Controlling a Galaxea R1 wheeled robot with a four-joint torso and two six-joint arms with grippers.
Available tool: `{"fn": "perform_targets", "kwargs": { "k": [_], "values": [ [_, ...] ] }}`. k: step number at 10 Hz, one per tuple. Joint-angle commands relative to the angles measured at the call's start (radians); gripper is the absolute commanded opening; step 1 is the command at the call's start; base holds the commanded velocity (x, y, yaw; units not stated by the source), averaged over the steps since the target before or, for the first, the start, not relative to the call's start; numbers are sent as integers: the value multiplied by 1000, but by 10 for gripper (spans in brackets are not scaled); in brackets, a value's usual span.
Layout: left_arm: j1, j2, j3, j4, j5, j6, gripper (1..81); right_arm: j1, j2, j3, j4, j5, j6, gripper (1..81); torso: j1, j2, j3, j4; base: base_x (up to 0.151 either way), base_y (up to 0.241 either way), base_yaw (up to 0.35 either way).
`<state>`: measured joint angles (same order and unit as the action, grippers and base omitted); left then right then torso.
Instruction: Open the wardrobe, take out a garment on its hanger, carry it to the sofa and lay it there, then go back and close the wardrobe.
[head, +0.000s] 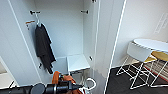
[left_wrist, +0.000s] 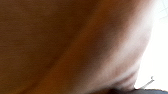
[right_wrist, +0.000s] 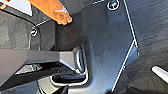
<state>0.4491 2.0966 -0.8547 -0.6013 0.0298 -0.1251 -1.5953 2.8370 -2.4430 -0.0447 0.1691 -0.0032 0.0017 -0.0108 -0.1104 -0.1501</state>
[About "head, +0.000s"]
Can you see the small dark hook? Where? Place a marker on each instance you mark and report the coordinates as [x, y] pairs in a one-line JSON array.
[[40, 65], [90, 58]]

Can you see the orange label tag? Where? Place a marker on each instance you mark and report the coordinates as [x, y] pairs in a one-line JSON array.
[[30, 22]]

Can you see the white shelf box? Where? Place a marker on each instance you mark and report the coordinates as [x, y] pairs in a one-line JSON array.
[[78, 63]]

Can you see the white wardrobe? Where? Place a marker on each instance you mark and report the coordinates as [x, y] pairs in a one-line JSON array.
[[63, 33]]

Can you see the white clothes hanger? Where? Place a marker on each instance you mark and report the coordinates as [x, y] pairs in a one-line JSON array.
[[93, 83], [38, 20]]

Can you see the orange hoodie with white print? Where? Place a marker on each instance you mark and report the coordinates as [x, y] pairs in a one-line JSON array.
[[61, 77]]

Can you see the black wall hook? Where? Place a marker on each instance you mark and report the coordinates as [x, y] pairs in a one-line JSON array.
[[85, 11], [34, 12]]

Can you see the black T-shirt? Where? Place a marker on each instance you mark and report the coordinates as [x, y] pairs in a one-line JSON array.
[[45, 50]]

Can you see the round white high table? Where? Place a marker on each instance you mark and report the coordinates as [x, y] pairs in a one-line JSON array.
[[150, 43]]

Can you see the white wardrobe door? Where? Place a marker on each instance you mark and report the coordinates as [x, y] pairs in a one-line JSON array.
[[13, 50], [106, 33]]

